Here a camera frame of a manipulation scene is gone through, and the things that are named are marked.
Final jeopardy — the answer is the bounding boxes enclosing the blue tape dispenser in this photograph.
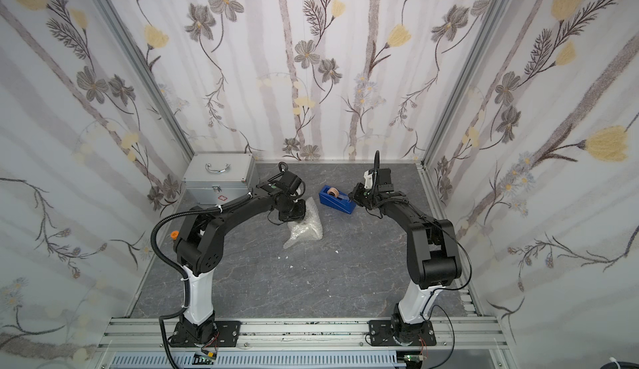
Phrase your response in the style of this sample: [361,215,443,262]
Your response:
[319,185,356,214]

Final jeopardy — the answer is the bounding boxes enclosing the clear bubble wrap sheet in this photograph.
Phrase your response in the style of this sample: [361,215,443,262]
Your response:
[283,198,324,249]

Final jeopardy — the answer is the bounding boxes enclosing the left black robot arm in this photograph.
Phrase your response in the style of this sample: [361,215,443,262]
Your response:
[174,170,306,345]

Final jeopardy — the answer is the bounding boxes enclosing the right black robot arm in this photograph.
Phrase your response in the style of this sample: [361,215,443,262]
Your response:
[349,169,462,346]

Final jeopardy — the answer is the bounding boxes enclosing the silver metal case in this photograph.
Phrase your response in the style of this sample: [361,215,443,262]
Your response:
[183,153,259,205]

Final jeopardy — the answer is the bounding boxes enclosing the black corrugated cable hose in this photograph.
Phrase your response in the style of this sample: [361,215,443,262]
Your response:
[149,208,221,369]

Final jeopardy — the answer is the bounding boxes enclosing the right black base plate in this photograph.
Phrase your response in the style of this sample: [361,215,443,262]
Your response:
[368,319,437,347]

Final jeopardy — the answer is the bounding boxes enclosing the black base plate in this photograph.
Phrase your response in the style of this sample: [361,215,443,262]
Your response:
[368,319,437,347]
[168,319,241,347]

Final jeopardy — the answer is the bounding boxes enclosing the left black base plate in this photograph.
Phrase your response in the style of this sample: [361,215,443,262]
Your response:
[168,319,241,347]

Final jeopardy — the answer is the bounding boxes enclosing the aluminium front rail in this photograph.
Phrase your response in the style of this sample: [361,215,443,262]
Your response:
[97,317,510,369]

